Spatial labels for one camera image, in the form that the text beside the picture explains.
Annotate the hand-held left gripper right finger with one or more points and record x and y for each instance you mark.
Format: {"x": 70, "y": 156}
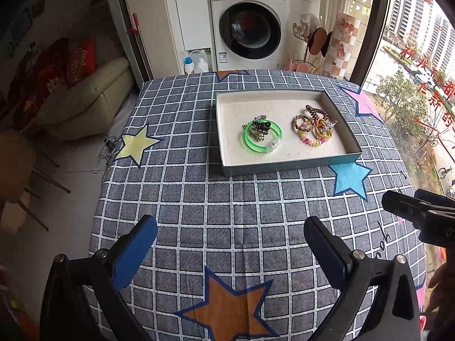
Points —
{"x": 327, "y": 252}

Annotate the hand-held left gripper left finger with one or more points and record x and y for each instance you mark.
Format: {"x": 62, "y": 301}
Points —
{"x": 135, "y": 248}

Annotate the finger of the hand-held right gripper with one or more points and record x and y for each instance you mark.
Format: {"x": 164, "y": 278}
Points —
{"x": 401, "y": 206}
{"x": 437, "y": 201}

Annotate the silver star hair clip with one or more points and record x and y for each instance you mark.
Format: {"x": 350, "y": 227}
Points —
{"x": 330, "y": 124}

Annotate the green translucent bangle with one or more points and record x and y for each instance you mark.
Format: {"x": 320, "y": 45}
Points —
{"x": 254, "y": 146}

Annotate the black hair claw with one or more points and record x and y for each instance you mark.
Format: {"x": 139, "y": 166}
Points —
{"x": 261, "y": 127}

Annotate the shallow cardboard box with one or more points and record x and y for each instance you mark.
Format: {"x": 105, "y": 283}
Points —
{"x": 234, "y": 120}

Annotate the person's right hand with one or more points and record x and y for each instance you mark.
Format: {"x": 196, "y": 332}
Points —
{"x": 444, "y": 287}

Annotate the grey checked star tablecloth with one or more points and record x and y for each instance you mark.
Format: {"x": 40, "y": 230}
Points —
{"x": 177, "y": 202}

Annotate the chair with metal legs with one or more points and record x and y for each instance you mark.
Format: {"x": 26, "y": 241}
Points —
{"x": 17, "y": 163}

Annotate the cream sofa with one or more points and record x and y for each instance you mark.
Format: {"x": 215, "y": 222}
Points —
{"x": 89, "y": 103}

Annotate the pink checked box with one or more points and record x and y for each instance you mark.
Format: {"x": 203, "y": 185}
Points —
{"x": 337, "y": 60}

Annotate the brown oval pads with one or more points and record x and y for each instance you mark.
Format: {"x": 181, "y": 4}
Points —
{"x": 318, "y": 41}

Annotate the blue-capped white detergent bottle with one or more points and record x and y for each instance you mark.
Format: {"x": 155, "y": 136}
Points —
{"x": 189, "y": 64}

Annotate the red patterned cushion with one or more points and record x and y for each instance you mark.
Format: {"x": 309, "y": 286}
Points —
{"x": 78, "y": 60}

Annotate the white cloth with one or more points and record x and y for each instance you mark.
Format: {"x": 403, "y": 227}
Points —
{"x": 309, "y": 21}

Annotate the white washing machine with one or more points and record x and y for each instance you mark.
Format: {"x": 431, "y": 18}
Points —
{"x": 248, "y": 32}

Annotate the white tall cabinet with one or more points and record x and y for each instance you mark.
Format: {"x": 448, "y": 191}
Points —
{"x": 192, "y": 7}

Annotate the dark window frame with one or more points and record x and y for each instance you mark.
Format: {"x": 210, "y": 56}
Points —
{"x": 373, "y": 25}

